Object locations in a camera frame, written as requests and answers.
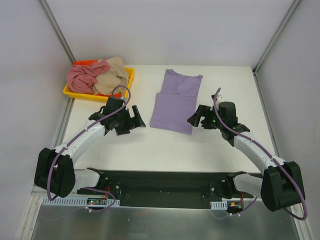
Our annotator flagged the white cable duct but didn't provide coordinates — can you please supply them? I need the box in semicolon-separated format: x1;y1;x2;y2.
42;197;120;208
210;200;228;211

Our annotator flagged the left aluminium frame post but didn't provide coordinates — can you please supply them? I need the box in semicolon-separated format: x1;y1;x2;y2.
37;0;76;64

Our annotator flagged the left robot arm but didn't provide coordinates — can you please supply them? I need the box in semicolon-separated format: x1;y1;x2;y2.
34;97;146;201

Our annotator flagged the right aluminium frame post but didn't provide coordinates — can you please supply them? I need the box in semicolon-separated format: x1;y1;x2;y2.
252;0;303;76

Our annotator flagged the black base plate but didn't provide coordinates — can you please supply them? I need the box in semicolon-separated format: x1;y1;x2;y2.
76;167;255;208

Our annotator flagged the right white cable duct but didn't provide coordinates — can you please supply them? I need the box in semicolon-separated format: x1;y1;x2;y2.
210;200;228;211

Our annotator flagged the yellow plastic bin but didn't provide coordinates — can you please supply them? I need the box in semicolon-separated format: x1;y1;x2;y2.
63;60;135;102

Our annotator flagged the aluminium front rail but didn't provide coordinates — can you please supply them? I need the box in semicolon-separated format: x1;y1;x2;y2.
31;172;300;201

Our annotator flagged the beige t shirt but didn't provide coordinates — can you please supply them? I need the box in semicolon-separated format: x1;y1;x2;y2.
93;56;129;96

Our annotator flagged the left white cable duct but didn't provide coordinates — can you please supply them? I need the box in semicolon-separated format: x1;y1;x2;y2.
42;197;120;208

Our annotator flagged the pink t shirt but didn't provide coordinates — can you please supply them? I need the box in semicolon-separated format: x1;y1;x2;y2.
66;60;110;95

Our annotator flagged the aluminium frame post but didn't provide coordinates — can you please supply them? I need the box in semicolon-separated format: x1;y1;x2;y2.
37;0;76;64
252;0;303;76

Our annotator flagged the purple t shirt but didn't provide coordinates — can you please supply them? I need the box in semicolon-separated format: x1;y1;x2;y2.
150;69;203;135

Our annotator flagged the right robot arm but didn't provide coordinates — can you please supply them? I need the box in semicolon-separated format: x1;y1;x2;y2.
187;101;306;212

